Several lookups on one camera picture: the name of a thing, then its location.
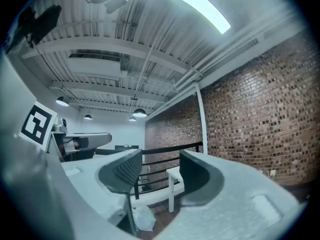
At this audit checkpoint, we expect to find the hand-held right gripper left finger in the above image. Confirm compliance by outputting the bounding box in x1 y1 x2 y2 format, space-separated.
61 148 144 236

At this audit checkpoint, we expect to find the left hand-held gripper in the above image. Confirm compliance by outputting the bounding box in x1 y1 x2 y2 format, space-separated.
19 100 113 163

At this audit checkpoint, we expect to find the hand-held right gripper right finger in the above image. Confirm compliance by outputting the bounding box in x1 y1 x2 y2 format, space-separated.
151 150 310 240

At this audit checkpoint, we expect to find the white table leg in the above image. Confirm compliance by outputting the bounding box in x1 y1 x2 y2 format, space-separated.
167 175 176 214

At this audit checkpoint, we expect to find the white plastic bag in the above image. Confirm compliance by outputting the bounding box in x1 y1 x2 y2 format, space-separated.
131 205 157 232

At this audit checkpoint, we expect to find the white ceiling air unit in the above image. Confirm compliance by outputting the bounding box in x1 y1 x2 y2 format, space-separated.
65 49 129 79

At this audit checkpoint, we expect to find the black metal railing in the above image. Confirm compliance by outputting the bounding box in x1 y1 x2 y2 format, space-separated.
96 141 204 200

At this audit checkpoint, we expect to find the black body-worn device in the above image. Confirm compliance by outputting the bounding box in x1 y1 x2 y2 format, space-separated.
17 4 63 49

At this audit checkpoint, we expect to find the long ceiling light panel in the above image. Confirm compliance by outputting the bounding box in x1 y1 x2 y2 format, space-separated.
143 0 231 35

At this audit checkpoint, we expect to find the grey gripper-mounted camera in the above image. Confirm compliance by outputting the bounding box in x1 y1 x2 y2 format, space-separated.
56 117 68 133

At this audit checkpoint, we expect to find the white vertical post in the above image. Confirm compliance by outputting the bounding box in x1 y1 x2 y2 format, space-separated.
194 82 209 155

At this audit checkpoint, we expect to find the grey head-worn camera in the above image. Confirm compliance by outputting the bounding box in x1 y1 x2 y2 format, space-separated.
104 0 130 14

